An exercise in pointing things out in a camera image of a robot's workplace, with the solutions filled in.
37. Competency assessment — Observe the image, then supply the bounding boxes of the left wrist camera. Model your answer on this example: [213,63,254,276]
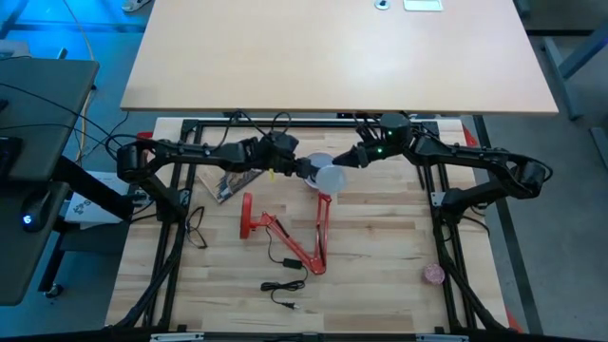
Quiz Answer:
[271,131,300,154]

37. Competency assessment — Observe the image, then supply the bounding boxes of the black eyeglasses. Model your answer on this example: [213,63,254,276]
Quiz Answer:
[184,205,209,250]

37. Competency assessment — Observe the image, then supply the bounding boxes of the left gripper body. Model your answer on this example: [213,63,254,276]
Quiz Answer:
[258,150,306,178]

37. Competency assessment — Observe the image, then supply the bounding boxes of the dark grey side desk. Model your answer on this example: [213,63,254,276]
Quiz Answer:
[0,57,101,307]

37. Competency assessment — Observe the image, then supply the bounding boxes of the yellow cable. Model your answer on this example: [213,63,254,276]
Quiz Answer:
[61,0,96,165]

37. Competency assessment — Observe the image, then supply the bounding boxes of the thin black desk cable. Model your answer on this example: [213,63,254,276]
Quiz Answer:
[0,122,115,148]
[0,81,143,158]

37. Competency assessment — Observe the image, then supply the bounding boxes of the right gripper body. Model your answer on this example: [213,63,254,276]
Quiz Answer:
[353,141,390,168]

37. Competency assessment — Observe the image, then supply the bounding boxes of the pink round disc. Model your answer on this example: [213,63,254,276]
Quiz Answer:
[422,263,447,287]

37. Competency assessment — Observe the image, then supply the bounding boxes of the light wooden desk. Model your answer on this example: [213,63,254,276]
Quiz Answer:
[120,0,560,117]

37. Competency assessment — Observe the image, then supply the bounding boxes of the grey metal desk frame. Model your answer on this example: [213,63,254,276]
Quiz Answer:
[541,28,608,121]

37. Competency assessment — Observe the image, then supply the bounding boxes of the illustrated booklet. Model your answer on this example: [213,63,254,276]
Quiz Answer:
[197,165,265,205]

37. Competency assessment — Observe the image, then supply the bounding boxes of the person's shoe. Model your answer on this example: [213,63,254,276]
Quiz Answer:
[121,0,153,13]

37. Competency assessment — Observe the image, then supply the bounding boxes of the white outlet plate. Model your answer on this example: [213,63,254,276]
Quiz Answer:
[403,0,444,12]

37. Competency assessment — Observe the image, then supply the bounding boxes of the black aluminium frame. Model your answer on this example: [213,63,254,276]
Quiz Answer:
[106,116,512,342]

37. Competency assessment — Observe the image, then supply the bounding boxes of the black caster wheel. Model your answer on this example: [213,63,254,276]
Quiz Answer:
[42,282,66,300]

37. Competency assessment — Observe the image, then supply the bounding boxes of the black lamp power cord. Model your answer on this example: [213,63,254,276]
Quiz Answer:
[259,225,310,312]

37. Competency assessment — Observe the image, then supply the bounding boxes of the white printed box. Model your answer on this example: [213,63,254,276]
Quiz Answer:
[64,169,133,225]

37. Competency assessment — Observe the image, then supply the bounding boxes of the black computer mouse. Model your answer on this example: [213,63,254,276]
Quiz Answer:
[19,188,54,235]

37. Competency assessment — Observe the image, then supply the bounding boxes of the red articulated desk lamp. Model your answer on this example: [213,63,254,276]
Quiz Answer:
[239,151,349,276]

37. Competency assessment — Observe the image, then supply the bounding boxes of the silver metal bracket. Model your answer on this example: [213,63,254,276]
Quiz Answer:
[149,332,205,342]
[415,333,470,342]

